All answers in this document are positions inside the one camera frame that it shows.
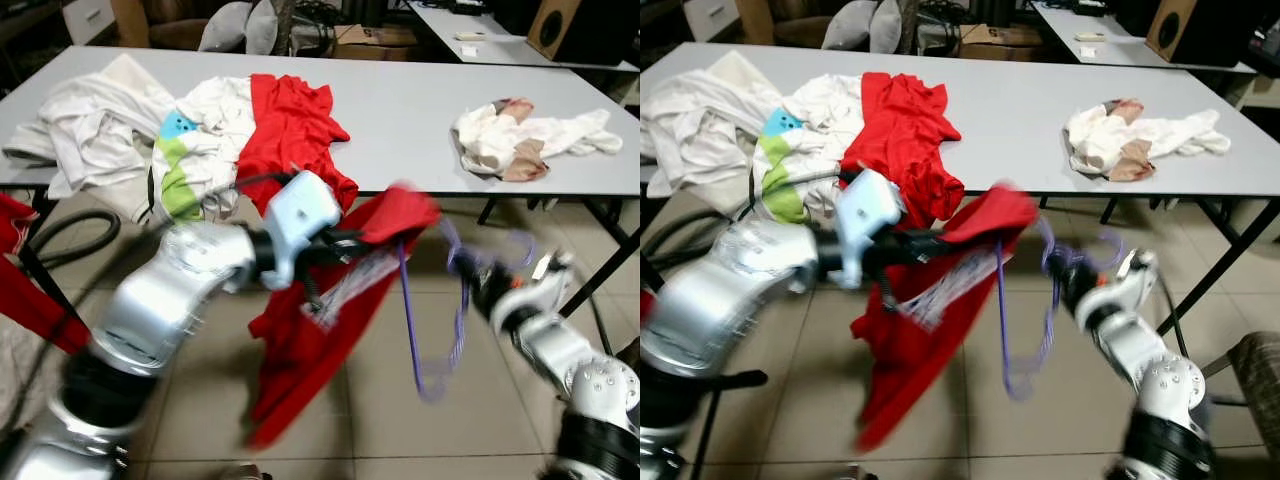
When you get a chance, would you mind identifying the red t-shirt with white print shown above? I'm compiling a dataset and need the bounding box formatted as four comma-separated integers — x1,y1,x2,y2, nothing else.
852,183,1041,453
245,185,443,451

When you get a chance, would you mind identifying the cream shirt with tan patches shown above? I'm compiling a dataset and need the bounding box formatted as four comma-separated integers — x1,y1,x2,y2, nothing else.
452,98,623,183
1063,98,1233,183

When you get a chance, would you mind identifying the plain red t-shirt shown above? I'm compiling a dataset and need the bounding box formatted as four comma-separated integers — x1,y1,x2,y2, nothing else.
237,73,359,216
843,72,966,229

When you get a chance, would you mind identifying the white green blue shirt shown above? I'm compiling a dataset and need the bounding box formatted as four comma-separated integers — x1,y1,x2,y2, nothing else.
150,77,256,223
755,75,866,223

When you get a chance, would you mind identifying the brown woven chair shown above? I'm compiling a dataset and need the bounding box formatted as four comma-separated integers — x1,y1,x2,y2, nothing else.
1205,330,1280,431

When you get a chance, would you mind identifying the open brown cardboard box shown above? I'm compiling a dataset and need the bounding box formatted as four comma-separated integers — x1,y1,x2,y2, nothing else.
335,22,421,61
955,22,1041,61

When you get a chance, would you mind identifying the grey pillow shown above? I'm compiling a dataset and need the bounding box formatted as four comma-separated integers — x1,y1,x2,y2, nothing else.
245,0,281,56
198,3,256,53
868,0,903,56
822,0,881,51

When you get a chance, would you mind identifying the white crumpled shirt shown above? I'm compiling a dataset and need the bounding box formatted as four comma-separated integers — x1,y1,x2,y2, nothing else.
3,53,186,226
642,50,801,196

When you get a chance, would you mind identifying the brown armchair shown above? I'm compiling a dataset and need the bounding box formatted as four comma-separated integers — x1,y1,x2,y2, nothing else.
765,0,843,49
140,0,216,51

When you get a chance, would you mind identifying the wooden loudspeaker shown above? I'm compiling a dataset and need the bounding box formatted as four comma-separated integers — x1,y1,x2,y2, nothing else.
527,0,641,66
1145,0,1266,66

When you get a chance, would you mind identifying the white drawer cabinet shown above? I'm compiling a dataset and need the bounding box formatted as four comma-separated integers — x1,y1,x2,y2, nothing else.
62,0,116,46
685,0,741,41

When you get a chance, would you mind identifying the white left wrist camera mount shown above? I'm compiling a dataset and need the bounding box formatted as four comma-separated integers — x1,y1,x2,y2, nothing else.
262,170,343,291
835,168,906,291

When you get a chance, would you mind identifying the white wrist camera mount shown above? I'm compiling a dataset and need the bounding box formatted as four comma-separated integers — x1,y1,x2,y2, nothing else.
835,168,906,291
520,255,576,321
1110,250,1161,316
262,170,343,291

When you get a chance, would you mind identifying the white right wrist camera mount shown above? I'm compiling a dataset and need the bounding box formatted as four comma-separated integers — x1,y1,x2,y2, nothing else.
1110,250,1161,316
520,255,576,321

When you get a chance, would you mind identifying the black metal table frame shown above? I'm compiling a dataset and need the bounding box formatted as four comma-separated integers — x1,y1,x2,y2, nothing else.
1100,195,1280,336
478,193,641,321

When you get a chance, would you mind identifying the thick black hose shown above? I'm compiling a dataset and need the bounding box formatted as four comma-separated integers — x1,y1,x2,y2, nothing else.
665,205,756,266
25,208,121,271

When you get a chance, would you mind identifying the brown wooden post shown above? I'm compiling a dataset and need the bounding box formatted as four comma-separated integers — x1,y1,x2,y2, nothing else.
270,0,298,56
895,0,921,56

